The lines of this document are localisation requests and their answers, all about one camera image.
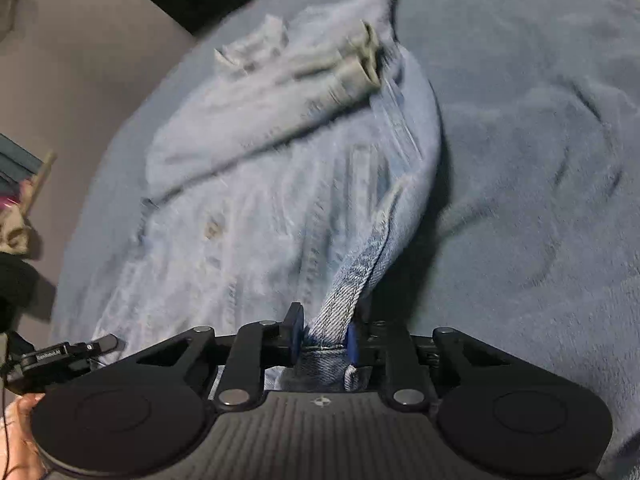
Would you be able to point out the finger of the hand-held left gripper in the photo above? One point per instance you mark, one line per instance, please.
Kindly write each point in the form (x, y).
(97, 346)

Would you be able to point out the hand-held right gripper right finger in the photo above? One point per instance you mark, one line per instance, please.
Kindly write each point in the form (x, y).
(354, 345)

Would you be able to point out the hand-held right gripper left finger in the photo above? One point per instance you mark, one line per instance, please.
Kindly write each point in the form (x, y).
(296, 332)

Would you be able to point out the light blue denim jacket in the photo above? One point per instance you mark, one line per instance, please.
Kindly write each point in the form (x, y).
(280, 170)

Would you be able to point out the person's left hand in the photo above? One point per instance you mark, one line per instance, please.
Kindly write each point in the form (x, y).
(17, 435)

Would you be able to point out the dark cloth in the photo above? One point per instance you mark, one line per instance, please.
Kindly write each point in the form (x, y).
(20, 285)

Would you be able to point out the beige crumpled cloth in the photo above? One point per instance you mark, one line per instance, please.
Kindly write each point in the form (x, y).
(15, 232)

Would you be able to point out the rack with coloured cloths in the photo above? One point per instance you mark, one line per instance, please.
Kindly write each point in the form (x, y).
(17, 170)

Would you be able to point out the blue fleece blanket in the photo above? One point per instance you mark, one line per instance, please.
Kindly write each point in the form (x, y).
(530, 160)

